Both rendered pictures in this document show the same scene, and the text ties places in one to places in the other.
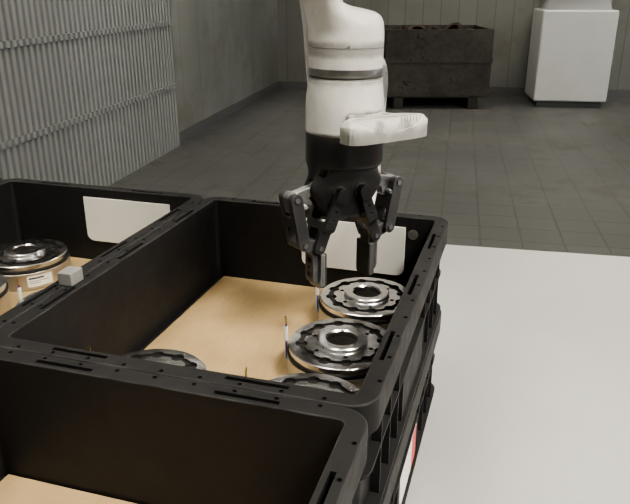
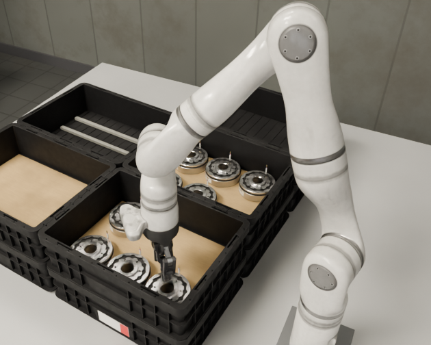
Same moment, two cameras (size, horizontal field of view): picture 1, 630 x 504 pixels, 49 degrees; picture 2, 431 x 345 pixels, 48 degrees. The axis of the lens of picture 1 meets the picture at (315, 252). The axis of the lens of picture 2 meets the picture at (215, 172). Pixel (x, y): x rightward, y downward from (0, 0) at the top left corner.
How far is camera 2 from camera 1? 1.28 m
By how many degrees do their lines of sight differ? 86
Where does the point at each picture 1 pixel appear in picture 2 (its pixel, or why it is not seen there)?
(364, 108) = (140, 211)
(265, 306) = (198, 263)
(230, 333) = (175, 248)
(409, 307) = (86, 260)
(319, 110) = not seen: hidden behind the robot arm
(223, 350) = not seen: hidden behind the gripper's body
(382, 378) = (47, 239)
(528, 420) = not seen: outside the picture
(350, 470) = (15, 224)
